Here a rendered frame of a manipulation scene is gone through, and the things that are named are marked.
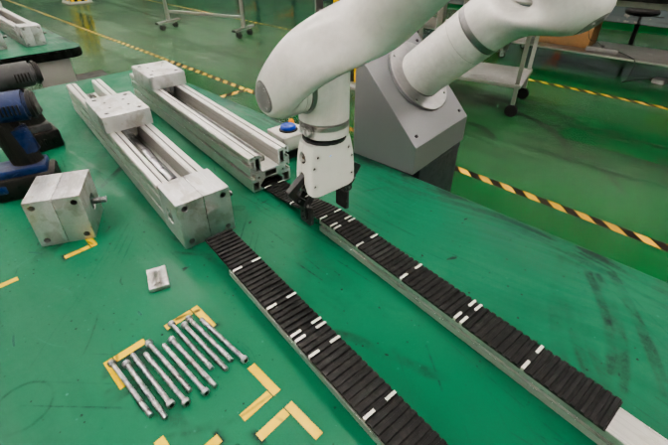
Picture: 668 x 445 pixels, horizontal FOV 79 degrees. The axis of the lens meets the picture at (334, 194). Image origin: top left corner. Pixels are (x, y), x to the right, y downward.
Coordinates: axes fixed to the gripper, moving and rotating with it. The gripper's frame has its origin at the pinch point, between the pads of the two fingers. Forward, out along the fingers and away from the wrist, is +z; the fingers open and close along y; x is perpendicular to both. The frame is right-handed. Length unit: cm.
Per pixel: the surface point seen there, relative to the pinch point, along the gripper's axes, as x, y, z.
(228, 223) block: 11.4, -15.0, 3.1
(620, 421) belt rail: -52, 0, 1
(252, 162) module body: 19.4, -4.1, -3.4
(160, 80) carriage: 76, -2, -7
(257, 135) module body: 28.3, 2.5, -4.5
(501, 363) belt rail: -38.9, -1.9, 2.8
